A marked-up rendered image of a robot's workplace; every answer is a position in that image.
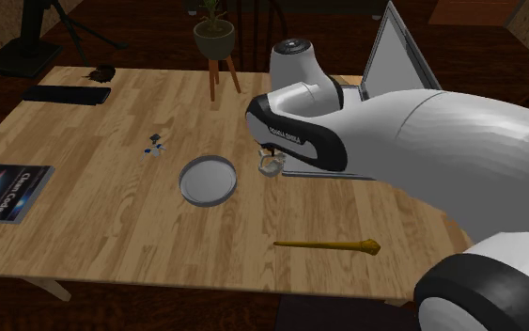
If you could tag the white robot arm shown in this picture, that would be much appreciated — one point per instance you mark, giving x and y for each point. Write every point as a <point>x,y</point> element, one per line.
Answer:
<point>452,151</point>

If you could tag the clear glass cup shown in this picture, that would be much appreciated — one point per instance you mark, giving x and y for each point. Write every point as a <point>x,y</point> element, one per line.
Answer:
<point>271,166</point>

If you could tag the grey round plate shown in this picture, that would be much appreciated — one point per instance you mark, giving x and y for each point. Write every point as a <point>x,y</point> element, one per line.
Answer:
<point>207,181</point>

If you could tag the golden brown wand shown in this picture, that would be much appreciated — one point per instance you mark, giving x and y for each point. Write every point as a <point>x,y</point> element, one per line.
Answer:
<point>328,245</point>

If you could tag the small blue white figure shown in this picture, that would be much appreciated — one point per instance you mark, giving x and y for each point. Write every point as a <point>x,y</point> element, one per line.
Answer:
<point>155,147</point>

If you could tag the potted plant on wooden stand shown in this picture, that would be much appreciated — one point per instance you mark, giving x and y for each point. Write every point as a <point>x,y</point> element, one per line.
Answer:
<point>214,41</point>

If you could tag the light wooden table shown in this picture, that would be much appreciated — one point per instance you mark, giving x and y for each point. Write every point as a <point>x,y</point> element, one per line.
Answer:
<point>108,220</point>

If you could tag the grey open laptop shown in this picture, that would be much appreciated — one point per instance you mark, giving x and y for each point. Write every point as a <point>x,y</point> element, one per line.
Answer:
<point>397,64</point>

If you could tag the small dark brown object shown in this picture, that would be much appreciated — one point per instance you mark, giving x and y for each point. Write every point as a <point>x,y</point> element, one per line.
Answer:
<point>102,73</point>

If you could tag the dark blue book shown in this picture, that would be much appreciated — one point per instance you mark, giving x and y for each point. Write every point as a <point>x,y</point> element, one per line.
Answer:
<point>7,192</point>

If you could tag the black floor stand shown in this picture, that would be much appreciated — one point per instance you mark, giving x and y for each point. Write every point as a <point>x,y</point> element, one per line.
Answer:
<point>28,50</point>

